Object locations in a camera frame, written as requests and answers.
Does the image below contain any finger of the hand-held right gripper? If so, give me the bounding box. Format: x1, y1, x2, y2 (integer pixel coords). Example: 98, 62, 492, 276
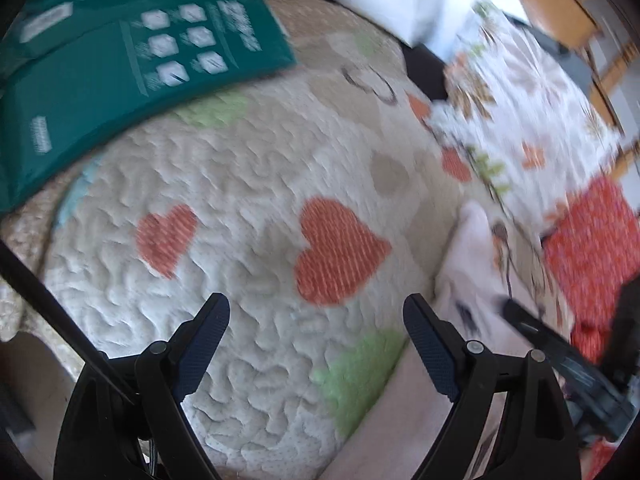
502, 299, 627, 412

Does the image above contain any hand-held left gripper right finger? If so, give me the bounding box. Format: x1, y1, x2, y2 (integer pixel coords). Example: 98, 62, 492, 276
402, 293, 584, 480

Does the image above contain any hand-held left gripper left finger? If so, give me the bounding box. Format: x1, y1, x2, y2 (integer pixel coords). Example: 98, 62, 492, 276
55, 292, 231, 480

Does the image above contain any white small garment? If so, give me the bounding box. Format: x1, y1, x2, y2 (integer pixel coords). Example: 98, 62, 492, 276
320, 200, 566, 480

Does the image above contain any red patterned cloth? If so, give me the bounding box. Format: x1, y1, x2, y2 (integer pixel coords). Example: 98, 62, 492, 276
542, 176, 640, 365

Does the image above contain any quilted heart print blanket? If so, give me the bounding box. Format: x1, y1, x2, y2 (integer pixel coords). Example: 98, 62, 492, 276
0, 0, 566, 480

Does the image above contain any floral white pillow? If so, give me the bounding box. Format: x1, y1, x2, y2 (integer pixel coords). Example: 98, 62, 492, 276
429, 0, 623, 233

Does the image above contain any black cloth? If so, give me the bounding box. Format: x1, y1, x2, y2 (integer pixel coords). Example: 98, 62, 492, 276
402, 42, 448, 102

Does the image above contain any green plastic package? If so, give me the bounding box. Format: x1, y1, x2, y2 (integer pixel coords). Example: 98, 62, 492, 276
0, 0, 297, 213

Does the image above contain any wooden chair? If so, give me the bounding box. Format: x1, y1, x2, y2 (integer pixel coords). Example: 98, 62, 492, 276
500, 0, 640, 181

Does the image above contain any black cable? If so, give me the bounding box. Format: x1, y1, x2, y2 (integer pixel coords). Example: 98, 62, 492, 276
0, 242, 143, 408

